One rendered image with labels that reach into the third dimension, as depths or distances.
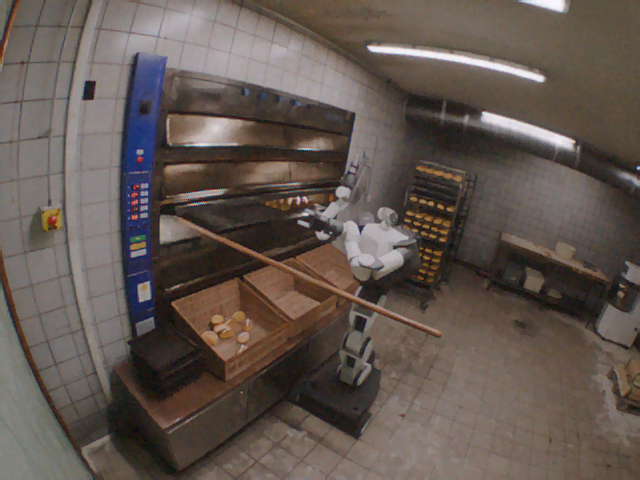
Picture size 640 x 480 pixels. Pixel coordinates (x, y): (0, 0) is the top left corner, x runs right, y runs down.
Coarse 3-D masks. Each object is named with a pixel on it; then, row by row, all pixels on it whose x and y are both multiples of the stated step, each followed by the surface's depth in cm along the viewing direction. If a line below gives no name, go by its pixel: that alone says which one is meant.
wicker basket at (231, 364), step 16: (208, 288) 189; (224, 288) 201; (240, 288) 210; (176, 304) 168; (192, 304) 178; (208, 304) 189; (224, 304) 201; (240, 304) 213; (256, 304) 205; (176, 320) 166; (192, 320) 178; (208, 320) 189; (224, 320) 201; (256, 320) 208; (192, 336) 161; (256, 336) 195; (272, 336) 180; (208, 352) 155; (224, 352) 174; (240, 352) 157; (256, 352) 171; (208, 368) 159; (224, 368) 150; (240, 368) 161
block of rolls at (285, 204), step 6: (288, 198) 292; (294, 198) 302; (306, 198) 303; (270, 204) 272; (276, 204) 268; (282, 204) 279; (288, 204) 267; (294, 204) 273; (300, 204) 284; (306, 204) 287; (312, 204) 296
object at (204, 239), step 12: (288, 216) 250; (300, 216) 257; (312, 216) 272; (240, 228) 205; (252, 228) 212; (264, 228) 223; (180, 240) 169; (192, 240) 172; (204, 240) 179; (216, 240) 187; (168, 252) 158
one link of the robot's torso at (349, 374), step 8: (344, 336) 201; (368, 344) 194; (344, 352) 203; (352, 352) 204; (368, 352) 195; (344, 360) 206; (352, 360) 207; (360, 360) 197; (344, 368) 212; (352, 368) 212; (360, 368) 216; (344, 376) 213; (352, 376) 208; (352, 384) 212
